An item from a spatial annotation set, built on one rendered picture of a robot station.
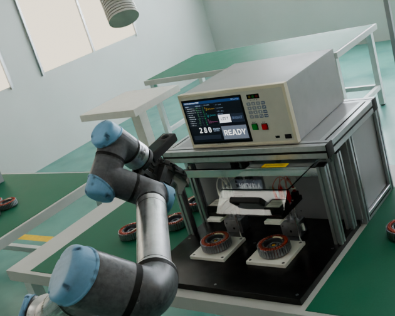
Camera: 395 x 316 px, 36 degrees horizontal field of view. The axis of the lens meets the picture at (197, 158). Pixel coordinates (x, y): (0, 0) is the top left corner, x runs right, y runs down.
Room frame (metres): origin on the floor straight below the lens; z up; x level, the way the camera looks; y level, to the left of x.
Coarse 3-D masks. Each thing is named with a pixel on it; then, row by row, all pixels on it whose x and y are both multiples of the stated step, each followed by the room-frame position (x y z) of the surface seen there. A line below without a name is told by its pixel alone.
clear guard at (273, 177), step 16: (288, 160) 1.84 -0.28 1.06; (304, 160) 1.80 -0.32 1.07; (240, 176) 1.83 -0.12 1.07; (256, 176) 1.79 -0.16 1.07; (272, 176) 1.75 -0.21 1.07; (288, 176) 1.71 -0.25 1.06; (224, 192) 1.76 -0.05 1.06; (240, 192) 1.72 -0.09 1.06; (256, 192) 1.68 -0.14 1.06; (272, 192) 1.64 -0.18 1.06; (224, 208) 1.72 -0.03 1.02; (240, 208) 1.68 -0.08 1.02; (256, 208) 1.65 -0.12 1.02; (272, 208) 1.61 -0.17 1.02
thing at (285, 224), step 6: (288, 216) 1.94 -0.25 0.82; (294, 216) 1.93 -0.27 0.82; (300, 216) 1.91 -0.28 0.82; (282, 222) 1.91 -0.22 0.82; (288, 222) 1.90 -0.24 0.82; (294, 222) 1.89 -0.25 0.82; (300, 222) 1.88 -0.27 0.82; (282, 228) 1.92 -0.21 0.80; (288, 228) 1.90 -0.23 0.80; (294, 228) 1.89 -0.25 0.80; (300, 228) 1.88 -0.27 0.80; (306, 228) 1.90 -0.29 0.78; (288, 234) 1.91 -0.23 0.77; (294, 234) 1.89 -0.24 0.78
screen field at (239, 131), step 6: (222, 126) 2.01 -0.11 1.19; (228, 126) 2.00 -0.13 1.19; (234, 126) 1.98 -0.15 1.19; (240, 126) 1.96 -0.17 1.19; (228, 132) 2.00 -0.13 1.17; (234, 132) 1.98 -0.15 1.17; (240, 132) 1.97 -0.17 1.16; (246, 132) 1.95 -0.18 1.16; (228, 138) 2.01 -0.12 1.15; (234, 138) 1.99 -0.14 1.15; (240, 138) 1.97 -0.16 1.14
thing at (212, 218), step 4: (216, 200) 2.05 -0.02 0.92; (212, 204) 2.02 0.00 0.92; (216, 204) 2.01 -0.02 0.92; (208, 208) 2.02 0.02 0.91; (212, 208) 2.00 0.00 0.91; (216, 208) 1.99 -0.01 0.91; (208, 212) 2.02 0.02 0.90; (212, 212) 2.01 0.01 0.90; (212, 216) 2.01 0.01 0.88; (216, 216) 2.00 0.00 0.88; (220, 216) 1.99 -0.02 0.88; (224, 216) 1.98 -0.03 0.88; (240, 216) 2.06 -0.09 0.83; (208, 220) 2.00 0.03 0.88; (212, 220) 1.99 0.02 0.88; (216, 220) 1.97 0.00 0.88; (220, 220) 1.96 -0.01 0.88
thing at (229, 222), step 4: (228, 216) 2.09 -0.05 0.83; (232, 216) 2.08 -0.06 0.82; (244, 216) 2.05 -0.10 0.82; (224, 220) 2.08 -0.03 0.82; (228, 220) 2.07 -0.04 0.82; (232, 220) 2.05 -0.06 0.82; (240, 220) 2.03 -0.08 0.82; (244, 220) 2.05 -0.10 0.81; (228, 224) 2.07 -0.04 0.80; (232, 224) 2.06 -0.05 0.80; (236, 224) 2.04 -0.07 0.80; (240, 224) 2.03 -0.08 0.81; (244, 224) 2.04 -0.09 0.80; (248, 224) 2.06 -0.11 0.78; (228, 228) 2.07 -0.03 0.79; (232, 228) 2.06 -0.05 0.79; (236, 228) 2.05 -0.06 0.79; (244, 228) 2.04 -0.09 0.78; (232, 232) 2.06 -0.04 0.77; (236, 232) 2.05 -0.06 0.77; (244, 232) 2.03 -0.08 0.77
